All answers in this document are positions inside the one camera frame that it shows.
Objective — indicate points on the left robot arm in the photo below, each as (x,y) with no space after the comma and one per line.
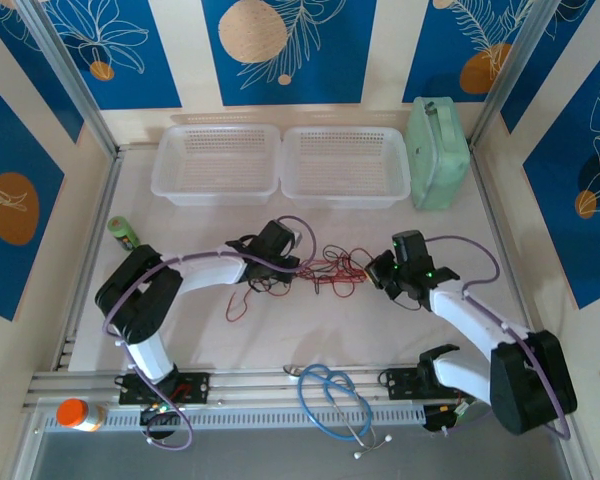
(150,355)

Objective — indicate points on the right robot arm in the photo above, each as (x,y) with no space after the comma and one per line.
(460,315)

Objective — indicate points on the blue stethoscope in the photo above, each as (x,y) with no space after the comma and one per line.
(292,370)

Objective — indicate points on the white perforated plastic basket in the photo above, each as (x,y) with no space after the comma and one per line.
(215,160)
(345,165)

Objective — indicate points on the green zippered fabric case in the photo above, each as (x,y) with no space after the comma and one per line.
(440,165)

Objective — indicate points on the green can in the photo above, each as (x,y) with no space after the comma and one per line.
(122,232)

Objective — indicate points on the grey metal panel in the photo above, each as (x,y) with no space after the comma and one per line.
(280,460)

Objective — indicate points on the orange-lid bottle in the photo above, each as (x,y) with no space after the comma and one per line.
(75,412)

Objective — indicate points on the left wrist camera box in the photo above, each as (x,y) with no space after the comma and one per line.
(272,235)

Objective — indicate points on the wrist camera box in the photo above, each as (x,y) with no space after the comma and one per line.
(272,235)
(410,246)

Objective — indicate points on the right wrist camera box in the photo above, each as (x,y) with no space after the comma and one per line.
(410,246)

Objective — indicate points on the aluminium side rail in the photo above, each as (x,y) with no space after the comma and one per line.
(98,225)
(500,225)

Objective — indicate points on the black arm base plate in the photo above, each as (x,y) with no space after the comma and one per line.
(400,384)
(200,387)

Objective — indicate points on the aluminium frame rail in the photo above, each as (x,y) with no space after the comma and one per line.
(260,387)

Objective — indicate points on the aluminium frame post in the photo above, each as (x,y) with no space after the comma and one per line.
(70,75)
(510,75)

